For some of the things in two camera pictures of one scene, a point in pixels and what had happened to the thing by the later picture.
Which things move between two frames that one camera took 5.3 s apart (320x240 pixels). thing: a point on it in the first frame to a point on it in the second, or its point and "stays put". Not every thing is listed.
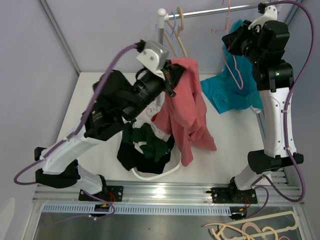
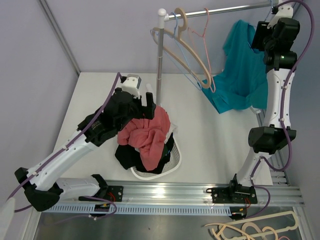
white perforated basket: (174, 162) stays put
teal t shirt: (235, 88) stays put
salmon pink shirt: (183, 115) to (148, 135)
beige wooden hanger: (176, 33) to (178, 37)
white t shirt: (146, 117) to (172, 127)
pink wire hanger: (225, 29) to (212, 82)
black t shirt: (129, 158) stays put
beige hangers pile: (249, 229) stays put
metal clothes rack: (162, 16) stays put
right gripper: (232, 41) to (262, 30)
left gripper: (172, 72) to (144, 112)
